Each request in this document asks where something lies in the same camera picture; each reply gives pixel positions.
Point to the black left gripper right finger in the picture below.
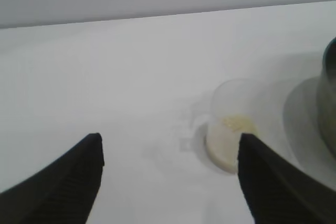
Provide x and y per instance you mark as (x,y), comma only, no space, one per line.
(275,192)

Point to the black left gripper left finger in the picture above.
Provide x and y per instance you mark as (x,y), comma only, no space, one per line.
(63,192)

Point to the clear plastic measuring cup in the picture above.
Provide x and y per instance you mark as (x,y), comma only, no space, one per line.
(224,142)

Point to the stainless steel mixing bowl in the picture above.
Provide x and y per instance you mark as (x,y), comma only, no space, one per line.
(328,103)

